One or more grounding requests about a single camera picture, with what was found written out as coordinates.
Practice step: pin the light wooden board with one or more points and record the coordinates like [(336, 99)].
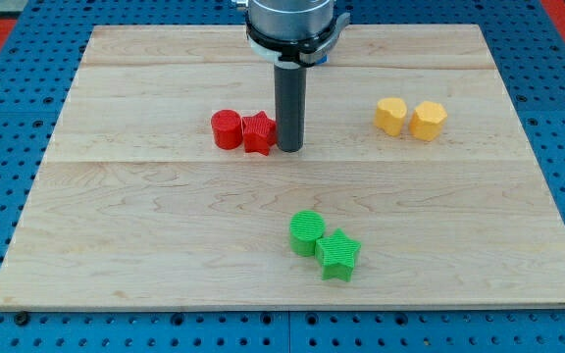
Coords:
[(135, 209)]

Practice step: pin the red star block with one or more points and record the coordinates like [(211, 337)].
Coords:
[(259, 133)]

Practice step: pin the red cylinder block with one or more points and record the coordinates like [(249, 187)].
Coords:
[(227, 129)]

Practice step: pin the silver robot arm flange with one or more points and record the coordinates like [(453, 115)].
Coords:
[(292, 34)]

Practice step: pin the green cylinder block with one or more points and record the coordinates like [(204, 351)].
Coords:
[(305, 228)]

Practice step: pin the green star block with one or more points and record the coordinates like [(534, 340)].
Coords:
[(337, 255)]

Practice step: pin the yellow heart block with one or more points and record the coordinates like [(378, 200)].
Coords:
[(390, 115)]

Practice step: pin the yellow hexagon block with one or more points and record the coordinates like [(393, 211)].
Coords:
[(427, 120)]

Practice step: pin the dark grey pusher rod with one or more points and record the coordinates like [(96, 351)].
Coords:
[(290, 94)]

